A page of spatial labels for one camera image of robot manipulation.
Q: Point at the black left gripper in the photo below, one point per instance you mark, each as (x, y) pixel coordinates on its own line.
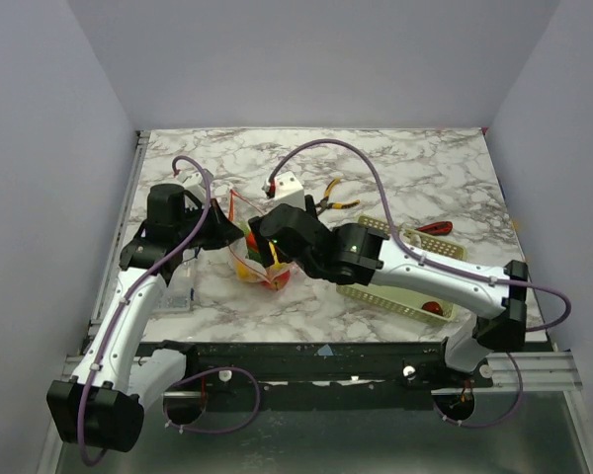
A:
(224, 232)

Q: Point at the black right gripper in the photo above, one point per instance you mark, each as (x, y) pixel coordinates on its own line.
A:
(265, 237)

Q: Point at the green toy chili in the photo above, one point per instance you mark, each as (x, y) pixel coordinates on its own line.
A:
(254, 256)

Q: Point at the red toy apple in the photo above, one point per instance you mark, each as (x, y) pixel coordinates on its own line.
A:
(278, 281)

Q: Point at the clear zip bag orange zipper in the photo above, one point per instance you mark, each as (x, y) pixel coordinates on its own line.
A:
(244, 254)

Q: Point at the yellow toy bell pepper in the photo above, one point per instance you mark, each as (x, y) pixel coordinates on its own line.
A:
(247, 274)

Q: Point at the green perforated plastic basket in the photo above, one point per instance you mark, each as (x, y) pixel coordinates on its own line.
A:
(406, 302)

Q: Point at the yellow toy mango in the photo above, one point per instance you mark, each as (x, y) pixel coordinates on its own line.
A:
(277, 264)

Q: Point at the orange toy carrot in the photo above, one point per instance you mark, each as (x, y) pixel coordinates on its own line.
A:
(251, 242)

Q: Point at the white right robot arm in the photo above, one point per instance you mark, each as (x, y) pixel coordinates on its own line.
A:
(357, 254)

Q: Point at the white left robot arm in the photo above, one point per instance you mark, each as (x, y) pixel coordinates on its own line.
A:
(102, 403)

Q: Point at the clear plastic box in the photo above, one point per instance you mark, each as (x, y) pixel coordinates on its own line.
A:
(179, 294)

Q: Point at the white toy garlic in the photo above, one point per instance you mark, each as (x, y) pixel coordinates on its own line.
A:
(415, 240)

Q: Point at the red black tool behind basket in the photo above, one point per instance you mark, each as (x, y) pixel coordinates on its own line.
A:
(440, 228)

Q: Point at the dark red toy fruit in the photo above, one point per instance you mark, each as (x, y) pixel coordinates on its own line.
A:
(433, 307)

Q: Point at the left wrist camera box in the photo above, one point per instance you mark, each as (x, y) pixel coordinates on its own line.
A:
(193, 182)

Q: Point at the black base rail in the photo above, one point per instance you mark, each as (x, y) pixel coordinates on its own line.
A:
(315, 376)

